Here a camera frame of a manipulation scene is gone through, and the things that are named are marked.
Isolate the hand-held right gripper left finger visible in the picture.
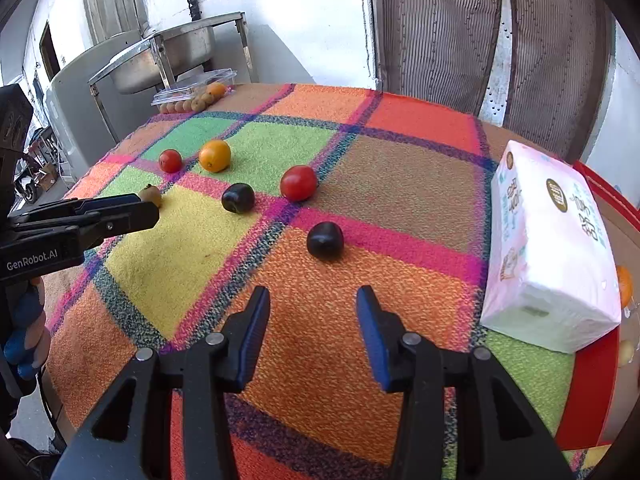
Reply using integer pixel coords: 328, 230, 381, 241
62, 285, 272, 480

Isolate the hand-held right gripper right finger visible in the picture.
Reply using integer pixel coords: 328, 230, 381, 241
356, 285, 576, 480

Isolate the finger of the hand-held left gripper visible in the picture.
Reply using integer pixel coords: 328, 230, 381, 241
15, 202, 161, 253
7, 192, 146, 231

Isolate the small red tomato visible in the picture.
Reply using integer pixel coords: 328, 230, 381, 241
158, 148, 183, 174

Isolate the dark plum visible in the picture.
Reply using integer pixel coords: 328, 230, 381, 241
221, 183, 256, 214
306, 221, 345, 262

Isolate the red cardboard box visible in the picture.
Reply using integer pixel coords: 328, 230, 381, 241
555, 160, 640, 451

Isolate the person's left hand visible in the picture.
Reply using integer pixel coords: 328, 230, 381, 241
0, 275, 51, 396

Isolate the parked scooter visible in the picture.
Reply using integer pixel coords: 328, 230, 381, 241
14, 152, 43, 206

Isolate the grey rounded cabinet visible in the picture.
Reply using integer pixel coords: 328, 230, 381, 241
44, 30, 156, 181

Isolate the pile of kiwis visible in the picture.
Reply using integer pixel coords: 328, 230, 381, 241
160, 91, 213, 114

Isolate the colourful checked blanket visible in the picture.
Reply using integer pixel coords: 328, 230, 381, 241
42, 82, 626, 480

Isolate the clear plastic container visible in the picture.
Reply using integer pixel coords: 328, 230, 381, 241
151, 69, 237, 113

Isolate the metal sink with stand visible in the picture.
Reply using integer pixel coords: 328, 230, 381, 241
88, 11, 260, 143

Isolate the large red tomato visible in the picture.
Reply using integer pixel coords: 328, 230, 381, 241
279, 165, 319, 203

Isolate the white tissue pack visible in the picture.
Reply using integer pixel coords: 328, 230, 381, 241
480, 140, 623, 353

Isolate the wooden framed window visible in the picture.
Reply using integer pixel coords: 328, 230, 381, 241
80, 0, 151, 46

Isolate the brown quilted door curtain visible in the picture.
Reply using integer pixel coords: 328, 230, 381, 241
500, 0, 618, 161
364, 0, 511, 121

